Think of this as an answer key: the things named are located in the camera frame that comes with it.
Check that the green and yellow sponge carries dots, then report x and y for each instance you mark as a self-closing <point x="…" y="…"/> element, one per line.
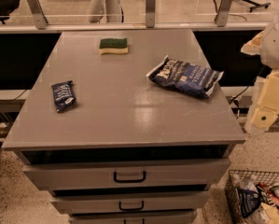
<point x="113" y="46"/>

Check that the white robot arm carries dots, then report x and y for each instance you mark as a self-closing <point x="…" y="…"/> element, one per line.
<point x="264" y="111"/>

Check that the grey drawer cabinet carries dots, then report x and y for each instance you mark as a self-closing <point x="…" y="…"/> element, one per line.
<point x="119" y="114"/>

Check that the large blue chip bag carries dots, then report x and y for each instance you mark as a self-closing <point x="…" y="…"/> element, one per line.
<point x="188" y="78"/>

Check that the small blue snack packet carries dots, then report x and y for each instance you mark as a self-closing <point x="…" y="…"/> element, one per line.
<point x="63" y="95"/>

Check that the dark snack bag in basket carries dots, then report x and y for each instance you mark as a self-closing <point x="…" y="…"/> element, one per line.
<point x="248" y="197"/>

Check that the red snack bag in basket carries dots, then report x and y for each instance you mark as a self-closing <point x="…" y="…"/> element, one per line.
<point x="267" y="196"/>

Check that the yellow snack bag in basket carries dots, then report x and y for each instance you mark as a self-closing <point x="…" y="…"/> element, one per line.
<point x="265" y="214"/>

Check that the top drawer with black handle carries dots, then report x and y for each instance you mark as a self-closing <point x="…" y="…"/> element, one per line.
<point x="127" y="174"/>

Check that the drawer with black handle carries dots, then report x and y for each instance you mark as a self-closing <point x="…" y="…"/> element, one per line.
<point x="131" y="202"/>
<point x="157" y="217"/>
<point x="127" y="174"/>

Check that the middle drawer with black handle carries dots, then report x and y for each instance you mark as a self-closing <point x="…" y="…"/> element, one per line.
<point x="131" y="202"/>

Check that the white robot pedestal background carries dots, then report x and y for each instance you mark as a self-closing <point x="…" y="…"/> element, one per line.
<point x="112" y="9"/>

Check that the middle metal bracket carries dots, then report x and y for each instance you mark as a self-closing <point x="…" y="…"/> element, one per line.
<point x="150" y="13"/>

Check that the metal bracket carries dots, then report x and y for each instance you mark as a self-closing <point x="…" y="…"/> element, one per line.
<point x="221" y="18"/>
<point x="150" y="13"/>
<point x="38" y="15"/>

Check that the bottom drawer with black handle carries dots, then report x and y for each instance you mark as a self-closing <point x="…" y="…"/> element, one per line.
<point x="157" y="217"/>

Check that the right metal bracket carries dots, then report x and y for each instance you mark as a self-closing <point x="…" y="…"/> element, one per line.
<point x="221" y="18"/>

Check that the left metal bracket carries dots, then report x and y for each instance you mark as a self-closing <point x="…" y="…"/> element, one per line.
<point x="38" y="15"/>

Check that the wire basket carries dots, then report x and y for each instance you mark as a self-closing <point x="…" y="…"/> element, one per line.
<point x="232" y="195"/>

